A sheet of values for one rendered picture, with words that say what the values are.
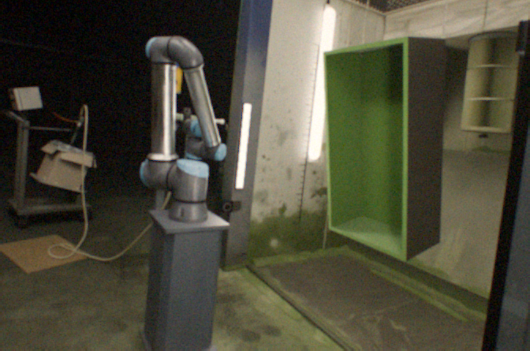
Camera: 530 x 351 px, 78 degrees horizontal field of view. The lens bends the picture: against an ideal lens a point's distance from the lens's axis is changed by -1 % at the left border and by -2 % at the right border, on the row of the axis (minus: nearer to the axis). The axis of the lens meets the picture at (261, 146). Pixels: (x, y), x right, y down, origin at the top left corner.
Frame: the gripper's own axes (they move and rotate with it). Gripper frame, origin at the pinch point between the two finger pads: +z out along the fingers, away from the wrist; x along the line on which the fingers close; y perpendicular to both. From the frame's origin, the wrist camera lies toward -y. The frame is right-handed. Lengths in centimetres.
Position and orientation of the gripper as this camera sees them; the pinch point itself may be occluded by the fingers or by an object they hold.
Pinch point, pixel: (179, 121)
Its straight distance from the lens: 221.8
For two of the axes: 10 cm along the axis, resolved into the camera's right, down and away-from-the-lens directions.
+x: 8.5, 0.6, 5.3
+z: -5.2, -1.0, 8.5
